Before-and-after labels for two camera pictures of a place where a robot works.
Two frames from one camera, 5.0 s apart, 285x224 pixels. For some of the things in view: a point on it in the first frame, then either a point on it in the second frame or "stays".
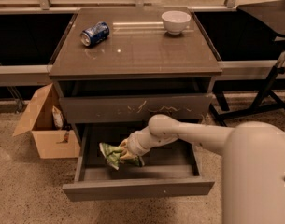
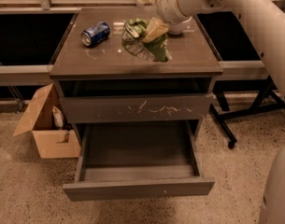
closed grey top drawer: (183, 108) stays
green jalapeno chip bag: (112, 155) → (133, 34)
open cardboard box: (52, 142) stays
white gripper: (134, 144) → (165, 4)
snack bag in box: (58, 117) stays
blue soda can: (95, 34) stays
